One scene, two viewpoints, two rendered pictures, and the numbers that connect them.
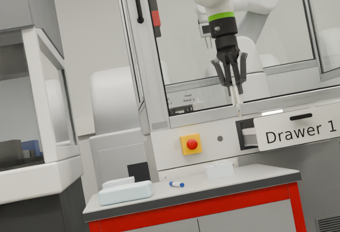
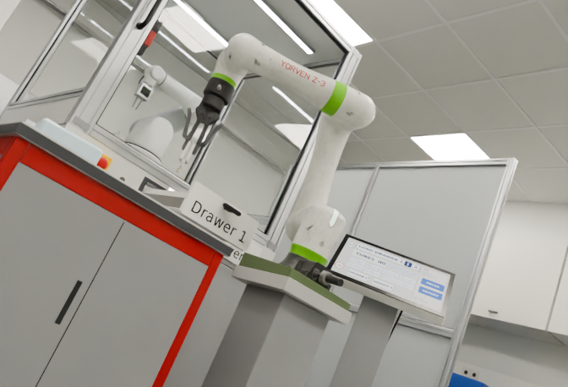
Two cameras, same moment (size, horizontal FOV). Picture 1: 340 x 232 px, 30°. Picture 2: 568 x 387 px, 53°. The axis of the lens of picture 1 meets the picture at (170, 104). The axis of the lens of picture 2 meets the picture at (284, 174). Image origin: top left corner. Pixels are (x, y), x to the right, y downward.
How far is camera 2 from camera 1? 79 cm
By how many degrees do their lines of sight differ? 35
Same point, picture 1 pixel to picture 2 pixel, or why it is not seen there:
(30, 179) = not seen: outside the picture
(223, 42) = (215, 101)
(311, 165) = not seen: hidden behind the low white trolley
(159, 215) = (94, 189)
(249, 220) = (164, 259)
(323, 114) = (243, 221)
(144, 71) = (107, 68)
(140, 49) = (119, 47)
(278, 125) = (209, 202)
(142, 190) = (94, 153)
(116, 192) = (64, 133)
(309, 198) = not seen: hidden behind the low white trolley
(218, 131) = (125, 172)
